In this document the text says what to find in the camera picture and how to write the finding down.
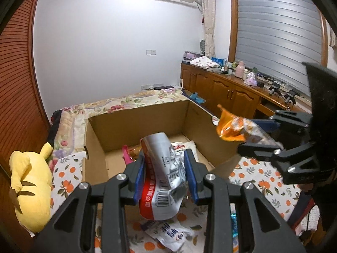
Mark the white power strip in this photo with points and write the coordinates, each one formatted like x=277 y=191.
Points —
x=273 y=81

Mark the orange snack packet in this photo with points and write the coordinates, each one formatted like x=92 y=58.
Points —
x=231 y=129

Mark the orange fruit print bedsheet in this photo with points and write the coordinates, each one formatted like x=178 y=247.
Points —
x=263 y=180

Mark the floral quilt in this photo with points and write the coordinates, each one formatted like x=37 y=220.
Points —
x=118 y=104

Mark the white snack packet red print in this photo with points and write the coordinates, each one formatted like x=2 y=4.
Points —
x=182 y=147

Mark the blue pack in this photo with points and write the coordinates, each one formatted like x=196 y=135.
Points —
x=218 y=61

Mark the grey window blind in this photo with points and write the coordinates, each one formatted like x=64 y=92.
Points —
x=276 y=39

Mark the brown cardboard box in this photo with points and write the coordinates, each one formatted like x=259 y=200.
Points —
x=105 y=137

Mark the blue foil candy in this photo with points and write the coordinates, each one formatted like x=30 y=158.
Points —
x=233 y=222

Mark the pink plastic bag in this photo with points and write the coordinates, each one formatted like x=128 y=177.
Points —
x=251 y=79

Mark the yellow plush toy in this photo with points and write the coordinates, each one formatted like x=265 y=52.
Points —
x=31 y=184

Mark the patterned curtain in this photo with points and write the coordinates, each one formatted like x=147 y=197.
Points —
x=209 y=18

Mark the wooden cabinet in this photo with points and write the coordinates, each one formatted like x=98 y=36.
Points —
x=223 y=92

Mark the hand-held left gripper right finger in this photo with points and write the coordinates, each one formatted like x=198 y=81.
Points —
x=190 y=178

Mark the brown louvred wardrobe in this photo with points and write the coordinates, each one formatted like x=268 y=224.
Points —
x=15 y=84

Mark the small white fan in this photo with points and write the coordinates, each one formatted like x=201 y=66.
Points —
x=203 y=47

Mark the white snack packet blue print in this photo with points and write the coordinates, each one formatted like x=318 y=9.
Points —
x=168 y=233

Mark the green bottle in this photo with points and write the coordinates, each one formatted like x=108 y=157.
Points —
x=254 y=70

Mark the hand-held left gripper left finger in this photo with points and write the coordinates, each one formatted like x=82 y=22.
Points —
x=138 y=181

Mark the blue plastic bag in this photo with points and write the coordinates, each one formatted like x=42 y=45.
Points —
x=197 y=98

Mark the pink snack packet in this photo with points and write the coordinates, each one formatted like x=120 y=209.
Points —
x=127 y=156

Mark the folded floral cloth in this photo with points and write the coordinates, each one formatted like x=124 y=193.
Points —
x=205 y=61

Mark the white wall switch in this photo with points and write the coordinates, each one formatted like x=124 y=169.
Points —
x=150 y=52

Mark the silver snack packet red label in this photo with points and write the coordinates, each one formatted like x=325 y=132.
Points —
x=163 y=168

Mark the pink bottle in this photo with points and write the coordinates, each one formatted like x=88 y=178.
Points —
x=239 y=69

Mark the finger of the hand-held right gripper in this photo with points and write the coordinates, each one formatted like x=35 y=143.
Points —
x=266 y=126
x=295 y=160

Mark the white wall socket strip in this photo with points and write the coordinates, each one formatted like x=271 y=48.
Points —
x=147 y=87

